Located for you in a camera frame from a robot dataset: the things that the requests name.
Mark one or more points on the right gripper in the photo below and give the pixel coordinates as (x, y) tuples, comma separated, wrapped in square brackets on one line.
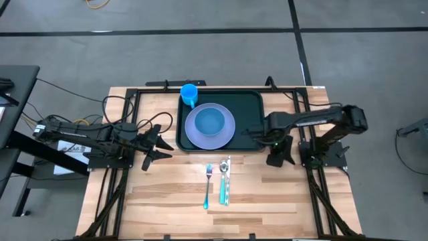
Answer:
[(279, 150)]

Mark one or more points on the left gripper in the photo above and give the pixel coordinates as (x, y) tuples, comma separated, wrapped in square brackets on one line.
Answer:
[(145, 140)]

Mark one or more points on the lavender plate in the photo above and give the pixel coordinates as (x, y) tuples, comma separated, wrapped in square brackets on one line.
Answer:
[(200, 142)]

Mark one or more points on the blue bowl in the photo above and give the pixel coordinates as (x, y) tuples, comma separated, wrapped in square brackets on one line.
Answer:
[(209, 122)]

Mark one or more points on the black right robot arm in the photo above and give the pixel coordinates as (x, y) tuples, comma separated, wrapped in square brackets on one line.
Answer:
[(317, 118)]

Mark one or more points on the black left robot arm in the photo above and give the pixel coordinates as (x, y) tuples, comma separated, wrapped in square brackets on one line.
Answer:
[(83, 132)]

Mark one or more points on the dark green serving tray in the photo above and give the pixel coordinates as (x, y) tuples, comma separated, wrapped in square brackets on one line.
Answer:
[(247, 107)]

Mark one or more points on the black table clamp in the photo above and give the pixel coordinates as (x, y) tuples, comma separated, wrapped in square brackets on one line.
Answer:
[(267, 83)]

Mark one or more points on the black power strip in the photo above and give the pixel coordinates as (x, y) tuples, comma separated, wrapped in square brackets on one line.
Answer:
[(180, 83)]

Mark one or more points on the white paper label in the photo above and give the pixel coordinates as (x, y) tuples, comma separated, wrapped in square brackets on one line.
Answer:
[(65, 169)]

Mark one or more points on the black desk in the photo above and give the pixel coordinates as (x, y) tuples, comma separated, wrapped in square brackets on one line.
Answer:
[(16, 100)]

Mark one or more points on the grey metal stand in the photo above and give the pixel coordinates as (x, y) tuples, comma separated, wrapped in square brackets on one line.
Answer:
[(418, 126)]

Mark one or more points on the black device on desk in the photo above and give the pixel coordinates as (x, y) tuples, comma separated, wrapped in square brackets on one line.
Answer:
[(5, 83)]

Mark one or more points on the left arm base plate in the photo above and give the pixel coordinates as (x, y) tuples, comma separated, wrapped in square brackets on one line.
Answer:
[(100, 164)]

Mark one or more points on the black aluminium table frame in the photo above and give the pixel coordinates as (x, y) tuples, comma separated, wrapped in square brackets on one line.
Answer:
[(131, 92)]

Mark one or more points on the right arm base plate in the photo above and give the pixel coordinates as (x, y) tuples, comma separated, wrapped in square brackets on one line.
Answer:
[(336, 163)]

